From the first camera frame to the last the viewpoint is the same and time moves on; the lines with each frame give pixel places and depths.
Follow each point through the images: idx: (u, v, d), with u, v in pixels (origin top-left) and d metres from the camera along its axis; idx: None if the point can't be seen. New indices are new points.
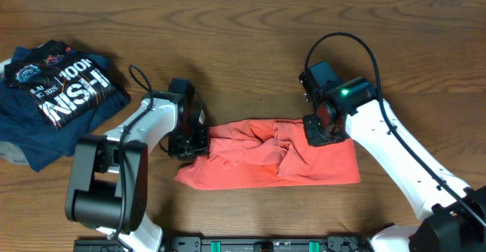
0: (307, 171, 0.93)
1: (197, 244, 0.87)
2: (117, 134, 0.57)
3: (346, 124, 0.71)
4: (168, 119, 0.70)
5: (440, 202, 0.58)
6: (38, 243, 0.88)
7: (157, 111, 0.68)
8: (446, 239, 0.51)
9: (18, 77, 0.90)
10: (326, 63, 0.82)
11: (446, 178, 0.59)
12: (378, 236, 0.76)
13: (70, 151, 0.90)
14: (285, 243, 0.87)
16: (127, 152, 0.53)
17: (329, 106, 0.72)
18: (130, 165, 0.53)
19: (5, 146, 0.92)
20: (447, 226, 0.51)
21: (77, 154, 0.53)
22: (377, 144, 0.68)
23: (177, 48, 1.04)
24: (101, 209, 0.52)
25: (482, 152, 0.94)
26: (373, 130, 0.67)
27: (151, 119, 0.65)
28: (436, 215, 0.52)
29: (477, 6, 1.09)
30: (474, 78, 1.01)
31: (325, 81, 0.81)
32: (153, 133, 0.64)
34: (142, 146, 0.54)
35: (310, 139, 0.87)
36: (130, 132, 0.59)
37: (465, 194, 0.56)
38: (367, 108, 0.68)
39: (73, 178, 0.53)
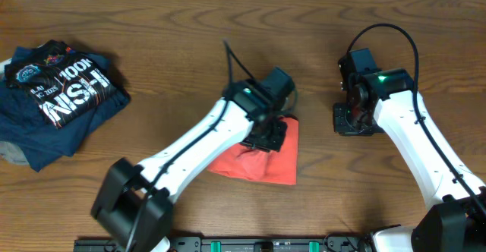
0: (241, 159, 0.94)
1: (197, 244, 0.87)
2: (154, 171, 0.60)
3: (376, 108, 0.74)
4: (234, 137, 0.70)
5: (451, 194, 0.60)
6: (38, 243, 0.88)
7: (216, 135, 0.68)
8: (451, 228, 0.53)
9: (18, 77, 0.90)
10: (369, 51, 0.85)
11: (463, 174, 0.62)
12: (380, 232, 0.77)
13: (71, 151, 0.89)
14: (285, 243, 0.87)
16: (149, 203, 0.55)
17: (364, 90, 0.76)
18: (149, 215, 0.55)
19: (5, 146, 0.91)
20: (456, 217, 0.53)
21: (110, 178, 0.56)
22: (398, 130, 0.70)
23: (177, 48, 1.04)
24: (118, 227, 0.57)
25: (482, 152, 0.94)
26: (401, 117, 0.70)
27: (200, 153, 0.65)
28: (446, 203, 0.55)
29: (478, 5, 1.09)
30: (474, 78, 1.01)
31: (364, 67, 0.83)
32: (197, 168, 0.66)
34: (164, 207, 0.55)
35: (339, 124, 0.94)
36: (168, 171, 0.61)
37: (480, 191, 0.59)
38: (400, 96, 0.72)
39: (102, 195, 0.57)
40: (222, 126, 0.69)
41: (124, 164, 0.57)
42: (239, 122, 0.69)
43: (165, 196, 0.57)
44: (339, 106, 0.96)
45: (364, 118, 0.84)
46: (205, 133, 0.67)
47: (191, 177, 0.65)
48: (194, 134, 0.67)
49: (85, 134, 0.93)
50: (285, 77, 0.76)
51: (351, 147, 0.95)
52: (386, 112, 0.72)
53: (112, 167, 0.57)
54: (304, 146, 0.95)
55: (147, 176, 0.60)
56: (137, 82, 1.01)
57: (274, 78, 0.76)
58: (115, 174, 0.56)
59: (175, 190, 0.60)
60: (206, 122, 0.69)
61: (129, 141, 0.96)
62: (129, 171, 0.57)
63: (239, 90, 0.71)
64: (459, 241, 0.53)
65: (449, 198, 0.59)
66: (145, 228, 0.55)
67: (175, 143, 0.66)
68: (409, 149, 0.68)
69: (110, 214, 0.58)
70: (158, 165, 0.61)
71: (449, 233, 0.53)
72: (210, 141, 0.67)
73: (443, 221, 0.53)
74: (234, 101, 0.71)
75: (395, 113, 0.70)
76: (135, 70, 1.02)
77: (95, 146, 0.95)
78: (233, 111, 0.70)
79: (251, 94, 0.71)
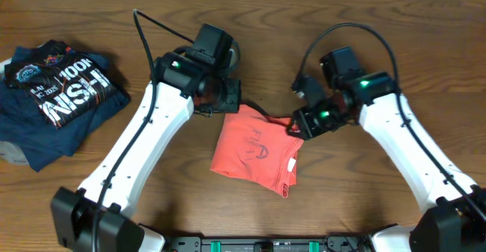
0: (238, 156, 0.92)
1: (197, 244, 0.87)
2: (97, 190, 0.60)
3: (361, 114, 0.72)
4: (177, 118, 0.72)
5: (443, 196, 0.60)
6: (38, 243, 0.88)
7: (153, 126, 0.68)
8: (447, 231, 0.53)
9: (18, 77, 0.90)
10: (351, 51, 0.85)
11: (453, 174, 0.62)
12: (378, 234, 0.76)
13: (71, 151, 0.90)
14: (285, 243, 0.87)
16: (102, 222, 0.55)
17: (348, 96, 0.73)
18: (104, 234, 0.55)
19: (5, 146, 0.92)
20: (451, 221, 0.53)
21: (55, 211, 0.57)
22: (386, 134, 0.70)
23: (177, 48, 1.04)
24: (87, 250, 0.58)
25: (482, 152, 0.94)
26: (388, 121, 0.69)
27: (143, 151, 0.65)
28: (440, 206, 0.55)
29: (478, 5, 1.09)
30: (474, 78, 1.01)
31: (346, 69, 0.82)
32: (145, 165, 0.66)
34: (119, 221, 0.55)
35: (313, 130, 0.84)
36: (113, 183, 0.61)
37: (471, 190, 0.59)
38: (385, 101, 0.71)
39: (59, 226, 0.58)
40: (157, 115, 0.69)
41: (64, 192, 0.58)
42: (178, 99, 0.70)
43: (115, 212, 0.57)
44: (306, 111, 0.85)
45: (346, 118, 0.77)
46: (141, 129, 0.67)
47: (142, 174, 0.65)
48: (130, 133, 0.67)
49: (85, 135, 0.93)
50: (217, 31, 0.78)
51: (351, 147, 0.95)
52: (371, 118, 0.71)
53: (52, 199, 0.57)
54: (304, 146, 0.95)
55: (91, 198, 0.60)
56: (137, 82, 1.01)
57: (203, 38, 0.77)
58: (58, 206, 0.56)
59: (127, 200, 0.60)
60: (140, 115, 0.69)
61: None
62: (71, 197, 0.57)
63: (168, 65, 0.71)
64: (456, 244, 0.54)
65: (443, 200, 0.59)
66: (108, 246, 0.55)
67: (112, 152, 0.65)
68: (399, 153, 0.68)
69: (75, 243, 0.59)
70: (99, 182, 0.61)
71: (446, 237, 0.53)
72: (147, 134, 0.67)
73: (440, 225, 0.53)
74: (165, 79, 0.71)
75: (380, 118, 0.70)
76: (135, 70, 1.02)
77: (95, 146, 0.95)
78: (163, 96, 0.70)
79: (181, 66, 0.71)
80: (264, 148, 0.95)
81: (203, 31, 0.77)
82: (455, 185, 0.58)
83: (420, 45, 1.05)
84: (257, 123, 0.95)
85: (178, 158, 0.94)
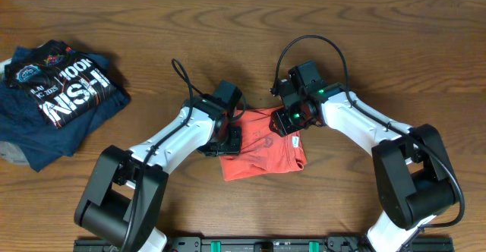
0: (247, 155, 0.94)
1: (197, 244, 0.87)
2: (143, 153, 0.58)
3: (324, 114, 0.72)
4: (203, 134, 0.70)
5: (386, 139, 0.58)
6: (38, 243, 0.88)
7: (192, 127, 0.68)
8: (394, 165, 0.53)
9: (18, 77, 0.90)
10: (313, 63, 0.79)
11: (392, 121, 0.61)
12: (372, 228, 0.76)
13: (71, 151, 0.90)
14: (285, 243, 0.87)
16: (146, 177, 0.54)
17: (311, 105, 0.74)
18: (144, 190, 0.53)
19: (5, 146, 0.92)
20: (394, 152, 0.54)
21: (100, 165, 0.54)
22: (340, 118, 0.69)
23: (177, 48, 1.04)
24: (112, 222, 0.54)
25: (482, 152, 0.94)
26: (339, 108, 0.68)
27: (181, 140, 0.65)
28: (382, 143, 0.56)
29: (477, 6, 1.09)
30: (474, 78, 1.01)
31: (310, 80, 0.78)
32: (180, 154, 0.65)
34: (161, 177, 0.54)
35: (288, 128, 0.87)
36: (156, 152, 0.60)
37: (410, 130, 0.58)
38: (336, 96, 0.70)
39: (91, 186, 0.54)
40: (193, 122, 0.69)
41: (115, 149, 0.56)
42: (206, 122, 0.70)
43: (157, 170, 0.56)
44: (282, 111, 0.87)
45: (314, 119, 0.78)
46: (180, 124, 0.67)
47: (175, 161, 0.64)
48: (171, 125, 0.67)
49: (85, 135, 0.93)
50: (231, 85, 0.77)
51: (351, 147, 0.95)
52: (329, 112, 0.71)
53: (101, 154, 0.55)
54: (304, 145, 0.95)
55: (137, 157, 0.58)
56: (137, 82, 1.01)
57: (222, 87, 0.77)
58: (105, 160, 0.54)
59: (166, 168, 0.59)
60: (178, 118, 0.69)
61: (129, 141, 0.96)
62: (119, 154, 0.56)
63: (197, 102, 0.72)
64: (409, 180, 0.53)
65: (386, 141, 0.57)
66: (143, 209, 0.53)
67: (156, 135, 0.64)
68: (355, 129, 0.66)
69: (98, 212, 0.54)
70: (144, 149, 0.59)
71: (396, 171, 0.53)
72: (184, 133, 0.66)
73: (384, 160, 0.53)
74: (197, 108, 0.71)
75: (332, 108, 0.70)
76: (135, 70, 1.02)
77: (95, 146, 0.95)
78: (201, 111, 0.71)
79: (208, 102, 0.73)
80: (269, 139, 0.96)
81: (222, 83, 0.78)
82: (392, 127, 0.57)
83: (419, 44, 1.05)
84: (254, 121, 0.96)
85: None
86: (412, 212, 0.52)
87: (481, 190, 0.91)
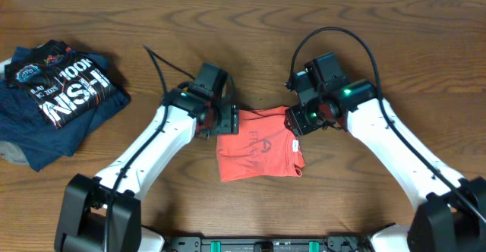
0: (243, 158, 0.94)
1: (197, 244, 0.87)
2: (112, 178, 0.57)
3: (348, 121, 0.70)
4: (181, 136, 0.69)
5: (433, 190, 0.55)
6: (37, 243, 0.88)
7: (167, 133, 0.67)
8: (440, 227, 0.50)
9: (18, 77, 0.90)
10: (334, 58, 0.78)
11: (440, 168, 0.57)
12: (377, 234, 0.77)
13: (71, 151, 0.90)
14: (285, 243, 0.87)
16: (117, 208, 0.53)
17: (333, 105, 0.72)
18: (117, 221, 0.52)
19: (5, 146, 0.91)
20: (440, 212, 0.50)
21: (67, 199, 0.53)
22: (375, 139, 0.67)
23: (177, 48, 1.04)
24: (90, 250, 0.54)
25: (482, 152, 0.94)
26: (373, 125, 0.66)
27: (155, 153, 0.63)
28: (431, 201, 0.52)
29: (477, 5, 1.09)
30: (474, 78, 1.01)
31: (330, 76, 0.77)
32: (156, 166, 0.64)
34: (132, 206, 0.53)
35: (304, 127, 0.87)
36: (127, 174, 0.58)
37: (460, 185, 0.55)
38: (368, 105, 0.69)
39: (64, 216, 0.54)
40: (168, 128, 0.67)
41: (80, 180, 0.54)
42: (185, 121, 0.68)
43: (127, 197, 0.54)
44: (298, 110, 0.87)
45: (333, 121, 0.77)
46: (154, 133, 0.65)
47: (152, 174, 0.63)
48: (145, 135, 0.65)
49: (85, 134, 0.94)
50: (215, 70, 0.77)
51: (351, 147, 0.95)
52: (358, 123, 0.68)
53: (67, 186, 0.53)
54: (304, 145, 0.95)
55: (106, 184, 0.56)
56: (137, 82, 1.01)
57: (203, 74, 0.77)
58: (71, 193, 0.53)
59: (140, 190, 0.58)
60: (153, 123, 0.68)
61: (129, 141, 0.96)
62: (86, 184, 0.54)
63: (177, 96, 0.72)
64: (452, 237, 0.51)
65: (433, 194, 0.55)
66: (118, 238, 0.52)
67: (127, 149, 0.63)
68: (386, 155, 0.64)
69: (77, 240, 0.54)
70: (114, 172, 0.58)
71: (438, 231, 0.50)
72: (159, 144, 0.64)
73: (432, 220, 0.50)
74: (175, 105, 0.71)
75: (366, 122, 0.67)
76: (135, 70, 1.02)
77: (95, 146, 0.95)
78: (177, 112, 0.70)
79: (189, 96, 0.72)
80: (266, 141, 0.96)
81: (207, 67, 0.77)
82: (441, 178, 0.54)
83: (419, 44, 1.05)
84: (252, 123, 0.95)
85: (177, 158, 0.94)
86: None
87: None
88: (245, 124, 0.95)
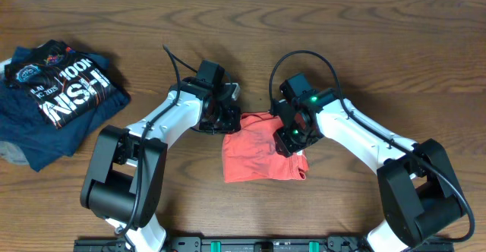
0: (249, 159, 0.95)
1: (197, 244, 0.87)
2: (140, 130, 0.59)
3: (319, 125, 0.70)
4: (192, 114, 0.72)
5: (390, 157, 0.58)
6: (37, 244, 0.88)
7: (182, 106, 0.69)
8: (399, 186, 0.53)
9: (18, 77, 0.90)
10: (303, 75, 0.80)
11: (395, 138, 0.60)
12: (372, 232, 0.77)
13: (71, 151, 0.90)
14: (285, 243, 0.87)
16: (146, 151, 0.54)
17: (304, 113, 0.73)
18: (146, 162, 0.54)
19: (5, 146, 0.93)
20: (399, 172, 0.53)
21: (99, 145, 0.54)
22: (339, 130, 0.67)
23: (177, 48, 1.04)
24: (117, 200, 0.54)
25: (482, 152, 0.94)
26: (336, 118, 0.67)
27: (173, 118, 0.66)
28: (386, 164, 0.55)
29: (478, 5, 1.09)
30: (474, 78, 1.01)
31: (301, 91, 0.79)
32: (173, 134, 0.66)
34: (161, 147, 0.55)
35: (289, 146, 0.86)
36: (153, 128, 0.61)
37: (414, 147, 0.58)
38: (332, 105, 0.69)
39: (94, 165, 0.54)
40: (182, 101, 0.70)
41: (112, 127, 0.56)
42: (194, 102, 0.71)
43: (156, 142, 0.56)
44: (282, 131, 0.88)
45: (313, 133, 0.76)
46: (170, 105, 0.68)
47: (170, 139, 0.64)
48: (164, 104, 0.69)
49: (85, 135, 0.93)
50: (213, 64, 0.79)
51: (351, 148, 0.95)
52: (326, 123, 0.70)
53: (100, 133, 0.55)
54: None
55: (135, 134, 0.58)
56: (137, 82, 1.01)
57: (203, 67, 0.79)
58: (105, 139, 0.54)
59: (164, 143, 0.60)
60: (168, 99, 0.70)
61: None
62: (118, 133, 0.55)
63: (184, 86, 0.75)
64: (414, 197, 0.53)
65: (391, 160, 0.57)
66: (149, 181, 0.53)
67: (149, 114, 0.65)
68: (351, 142, 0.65)
69: (102, 191, 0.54)
70: (141, 126, 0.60)
71: (399, 193, 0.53)
72: (176, 111, 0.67)
73: (390, 182, 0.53)
74: (185, 90, 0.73)
75: (329, 118, 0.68)
76: (135, 70, 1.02)
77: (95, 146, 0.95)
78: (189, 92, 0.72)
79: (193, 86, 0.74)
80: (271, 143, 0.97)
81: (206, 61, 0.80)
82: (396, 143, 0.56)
83: (419, 44, 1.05)
84: (255, 125, 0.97)
85: (178, 158, 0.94)
86: (421, 231, 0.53)
87: (481, 190, 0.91)
88: (248, 127, 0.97)
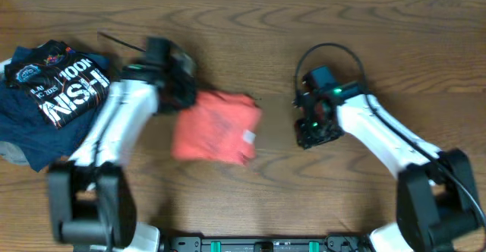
0: (203, 140, 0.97)
1: (197, 244, 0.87)
2: (89, 154, 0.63)
3: (339, 117, 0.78)
4: (142, 105, 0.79)
5: (412, 162, 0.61)
6: (37, 244, 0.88)
7: (127, 107, 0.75)
8: (418, 192, 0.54)
9: (18, 77, 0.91)
10: (326, 68, 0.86)
11: (418, 142, 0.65)
12: (375, 231, 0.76)
13: (71, 152, 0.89)
14: (285, 243, 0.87)
16: (102, 179, 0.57)
17: (326, 105, 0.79)
18: (105, 190, 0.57)
19: (5, 146, 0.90)
20: (419, 178, 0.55)
21: (51, 186, 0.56)
22: (361, 126, 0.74)
23: (177, 48, 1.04)
24: (90, 230, 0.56)
25: (482, 152, 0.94)
26: (359, 114, 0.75)
27: (119, 124, 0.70)
28: (409, 170, 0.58)
29: (478, 5, 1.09)
30: (474, 78, 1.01)
31: (324, 83, 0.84)
32: (126, 137, 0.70)
34: (117, 171, 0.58)
35: (307, 139, 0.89)
36: (102, 146, 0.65)
37: (437, 155, 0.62)
38: (356, 99, 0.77)
39: (54, 208, 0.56)
40: (128, 99, 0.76)
41: (58, 167, 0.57)
42: (140, 87, 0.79)
43: (110, 168, 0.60)
44: (302, 122, 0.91)
45: (332, 125, 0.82)
46: (115, 109, 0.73)
47: (124, 142, 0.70)
48: (105, 114, 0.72)
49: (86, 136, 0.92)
50: (159, 41, 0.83)
51: (351, 148, 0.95)
52: (346, 117, 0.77)
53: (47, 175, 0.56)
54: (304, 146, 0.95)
55: (84, 162, 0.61)
56: None
57: (150, 45, 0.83)
58: (54, 180, 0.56)
59: (116, 157, 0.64)
60: (112, 99, 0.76)
61: None
62: (65, 169, 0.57)
63: (132, 69, 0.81)
64: (432, 206, 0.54)
65: (412, 165, 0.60)
66: (114, 206, 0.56)
67: (94, 128, 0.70)
68: (373, 139, 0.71)
69: (73, 226, 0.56)
70: (88, 149, 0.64)
71: (418, 199, 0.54)
72: (123, 115, 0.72)
73: (411, 187, 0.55)
74: (133, 77, 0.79)
75: (351, 113, 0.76)
76: None
77: None
78: (137, 86, 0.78)
79: (141, 67, 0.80)
80: (225, 126, 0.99)
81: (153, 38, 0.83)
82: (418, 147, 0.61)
83: (419, 44, 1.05)
84: (209, 109, 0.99)
85: (178, 158, 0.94)
86: (433, 240, 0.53)
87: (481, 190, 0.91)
88: (203, 112, 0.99)
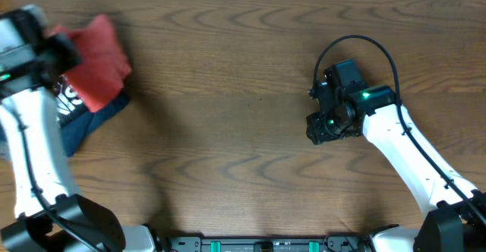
0: (105, 83, 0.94)
1: (197, 244, 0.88)
2: (33, 204, 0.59)
3: (364, 124, 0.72)
4: (46, 106, 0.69)
5: (444, 200, 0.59)
6: None
7: (33, 124, 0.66)
8: (447, 235, 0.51)
9: None
10: (355, 66, 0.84)
11: (455, 178, 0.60)
12: (380, 235, 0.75)
13: (70, 151, 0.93)
14: (285, 243, 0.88)
16: (61, 215, 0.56)
17: (350, 108, 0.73)
18: (72, 222, 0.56)
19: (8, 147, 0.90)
20: (449, 222, 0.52)
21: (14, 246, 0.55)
22: (389, 144, 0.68)
23: (177, 48, 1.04)
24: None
25: (482, 152, 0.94)
26: (389, 130, 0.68)
27: (38, 151, 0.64)
28: (440, 209, 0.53)
29: (478, 5, 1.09)
30: (474, 78, 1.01)
31: (349, 81, 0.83)
32: (53, 155, 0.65)
34: (73, 201, 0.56)
35: (320, 134, 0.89)
36: (42, 188, 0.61)
37: (472, 196, 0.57)
38: (388, 108, 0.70)
39: None
40: (26, 118, 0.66)
41: (11, 226, 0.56)
42: (23, 92, 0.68)
43: (62, 200, 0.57)
44: (317, 117, 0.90)
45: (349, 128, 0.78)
46: (23, 137, 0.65)
47: (57, 162, 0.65)
48: (12, 142, 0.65)
49: (85, 135, 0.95)
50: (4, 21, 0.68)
51: (351, 148, 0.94)
52: (374, 126, 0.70)
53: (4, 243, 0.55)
54: (304, 146, 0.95)
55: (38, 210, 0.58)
56: (137, 82, 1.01)
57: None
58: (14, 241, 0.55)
59: (65, 188, 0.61)
60: (12, 130, 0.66)
61: (128, 141, 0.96)
62: (20, 226, 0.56)
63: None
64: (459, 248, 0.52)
65: (444, 203, 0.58)
66: (88, 229, 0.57)
67: (19, 174, 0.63)
68: (401, 162, 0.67)
69: None
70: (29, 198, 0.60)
71: (446, 242, 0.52)
72: (36, 140, 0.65)
73: (441, 229, 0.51)
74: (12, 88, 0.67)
75: (382, 127, 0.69)
76: (135, 70, 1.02)
77: (94, 146, 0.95)
78: (25, 103, 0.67)
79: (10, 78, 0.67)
80: (112, 64, 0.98)
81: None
82: (454, 187, 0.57)
83: (420, 44, 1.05)
84: (91, 48, 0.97)
85: (177, 158, 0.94)
86: None
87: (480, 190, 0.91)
88: (92, 55, 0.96)
